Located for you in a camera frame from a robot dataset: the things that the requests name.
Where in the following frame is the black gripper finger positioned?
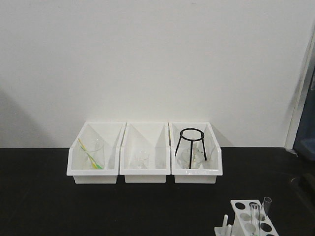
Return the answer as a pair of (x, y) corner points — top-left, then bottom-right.
(298, 173), (315, 197)

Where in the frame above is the clear glass test tube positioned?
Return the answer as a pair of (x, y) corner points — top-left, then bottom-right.
(260, 197), (272, 220)
(250, 203), (260, 236)

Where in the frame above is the blue pegboard drying rack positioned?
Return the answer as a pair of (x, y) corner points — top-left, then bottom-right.
(293, 72), (315, 161)

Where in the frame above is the white test tube rack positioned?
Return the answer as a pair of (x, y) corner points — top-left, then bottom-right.
(214, 200), (278, 236)

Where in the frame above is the white right storage bin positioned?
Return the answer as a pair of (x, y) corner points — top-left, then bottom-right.
(169, 122), (223, 184)

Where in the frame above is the white storage bin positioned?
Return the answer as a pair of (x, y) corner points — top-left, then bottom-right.
(119, 122), (171, 183)
(66, 122), (126, 184)
(169, 122), (223, 184)

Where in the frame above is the clear round glass flask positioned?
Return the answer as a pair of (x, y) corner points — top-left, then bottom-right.
(177, 144), (205, 169)

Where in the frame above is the white middle storage bin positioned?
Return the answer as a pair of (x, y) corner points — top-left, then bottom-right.
(119, 122), (171, 183)

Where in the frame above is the small clear glass beaker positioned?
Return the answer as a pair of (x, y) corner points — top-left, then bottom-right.
(135, 151), (150, 169)

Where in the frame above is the green yellow stirring stick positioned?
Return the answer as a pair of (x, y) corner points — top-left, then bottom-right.
(77, 138), (103, 170)

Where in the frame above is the white left storage bin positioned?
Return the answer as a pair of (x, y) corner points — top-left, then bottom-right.
(66, 122), (126, 184)

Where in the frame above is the black wire tripod stand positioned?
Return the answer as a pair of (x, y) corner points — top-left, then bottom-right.
(175, 128), (207, 161)

